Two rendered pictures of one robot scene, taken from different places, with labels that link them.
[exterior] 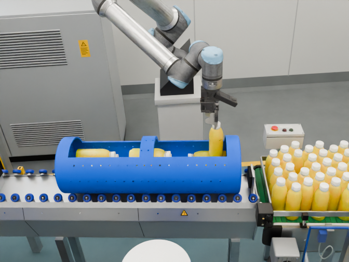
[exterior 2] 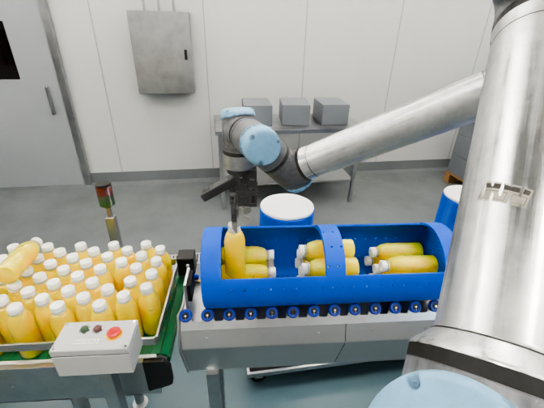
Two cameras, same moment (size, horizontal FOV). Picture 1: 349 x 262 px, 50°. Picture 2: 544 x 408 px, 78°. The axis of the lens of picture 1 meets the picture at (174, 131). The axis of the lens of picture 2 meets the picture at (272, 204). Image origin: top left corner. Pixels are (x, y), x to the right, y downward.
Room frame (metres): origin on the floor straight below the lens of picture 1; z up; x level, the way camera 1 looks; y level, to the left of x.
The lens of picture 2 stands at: (2.40, -0.25, 1.86)
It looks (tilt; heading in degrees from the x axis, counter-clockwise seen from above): 28 degrees down; 170
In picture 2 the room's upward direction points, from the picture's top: 2 degrees clockwise
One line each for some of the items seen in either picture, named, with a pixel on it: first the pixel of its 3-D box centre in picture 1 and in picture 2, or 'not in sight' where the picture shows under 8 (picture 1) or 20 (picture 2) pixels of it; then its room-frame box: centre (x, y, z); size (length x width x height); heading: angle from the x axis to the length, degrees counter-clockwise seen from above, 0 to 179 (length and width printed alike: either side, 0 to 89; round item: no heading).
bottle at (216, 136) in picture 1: (216, 141); (235, 251); (1.48, -0.20, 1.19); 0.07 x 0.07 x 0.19
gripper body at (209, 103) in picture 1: (210, 98); (242, 185); (1.49, -0.17, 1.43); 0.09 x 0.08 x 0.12; 85
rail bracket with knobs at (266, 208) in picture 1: (264, 214); (186, 264); (1.21, -0.39, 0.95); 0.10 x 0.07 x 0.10; 175
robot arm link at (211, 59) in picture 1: (212, 63); (238, 130); (1.49, -0.18, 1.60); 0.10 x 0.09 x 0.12; 16
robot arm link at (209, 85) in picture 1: (212, 82); (239, 159); (1.48, -0.18, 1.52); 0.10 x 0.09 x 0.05; 175
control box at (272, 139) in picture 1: (282, 135); (99, 346); (1.69, -0.60, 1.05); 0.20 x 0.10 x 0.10; 85
